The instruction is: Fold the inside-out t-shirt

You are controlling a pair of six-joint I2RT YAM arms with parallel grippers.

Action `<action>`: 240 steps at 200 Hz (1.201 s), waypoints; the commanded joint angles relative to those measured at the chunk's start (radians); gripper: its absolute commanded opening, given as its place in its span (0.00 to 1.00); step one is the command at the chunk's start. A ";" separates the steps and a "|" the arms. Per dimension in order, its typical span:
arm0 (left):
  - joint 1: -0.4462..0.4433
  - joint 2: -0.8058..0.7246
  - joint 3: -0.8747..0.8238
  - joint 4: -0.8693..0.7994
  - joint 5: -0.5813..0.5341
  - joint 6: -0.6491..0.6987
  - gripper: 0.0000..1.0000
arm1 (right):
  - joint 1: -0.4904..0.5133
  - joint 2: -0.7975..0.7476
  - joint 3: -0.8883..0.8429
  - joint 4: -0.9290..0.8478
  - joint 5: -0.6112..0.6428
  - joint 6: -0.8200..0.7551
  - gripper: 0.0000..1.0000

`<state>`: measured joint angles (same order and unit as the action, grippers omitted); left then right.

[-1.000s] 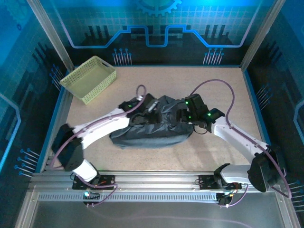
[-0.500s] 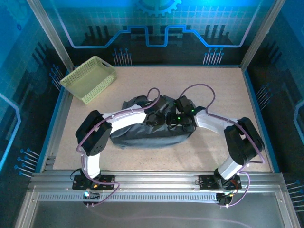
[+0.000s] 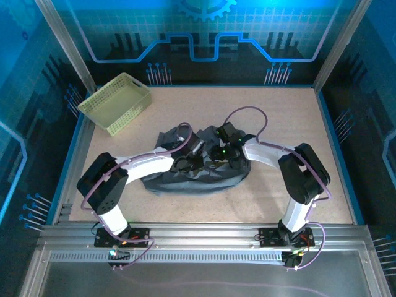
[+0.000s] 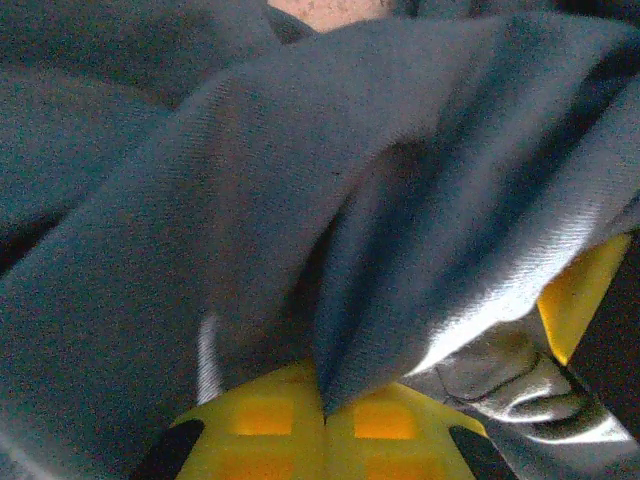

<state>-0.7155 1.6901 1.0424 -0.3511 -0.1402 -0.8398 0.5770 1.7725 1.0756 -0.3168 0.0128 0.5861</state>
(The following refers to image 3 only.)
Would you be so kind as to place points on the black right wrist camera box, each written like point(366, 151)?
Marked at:
point(227, 131)

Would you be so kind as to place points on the aluminium frame post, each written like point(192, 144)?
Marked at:
point(340, 43)
point(66, 46)

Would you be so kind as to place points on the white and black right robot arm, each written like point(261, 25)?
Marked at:
point(266, 153)

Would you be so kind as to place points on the aluminium side rail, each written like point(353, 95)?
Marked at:
point(72, 167)

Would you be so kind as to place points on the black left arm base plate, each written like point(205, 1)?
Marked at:
point(139, 236)

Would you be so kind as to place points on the grey t-shirt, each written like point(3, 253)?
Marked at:
point(198, 184)

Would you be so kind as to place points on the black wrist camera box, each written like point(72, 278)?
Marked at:
point(195, 143)
point(227, 131)

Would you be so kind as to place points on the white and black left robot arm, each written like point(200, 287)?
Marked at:
point(145, 164)

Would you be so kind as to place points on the aluminium frame cross rail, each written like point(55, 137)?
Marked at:
point(201, 235)

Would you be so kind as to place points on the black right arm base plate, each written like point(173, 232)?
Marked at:
point(269, 237)

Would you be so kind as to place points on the black controller box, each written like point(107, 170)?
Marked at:
point(120, 256)
point(292, 260)

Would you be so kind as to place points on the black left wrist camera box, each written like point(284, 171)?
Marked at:
point(195, 143)

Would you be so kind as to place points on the green perforated plastic basket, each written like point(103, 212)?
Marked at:
point(114, 105)

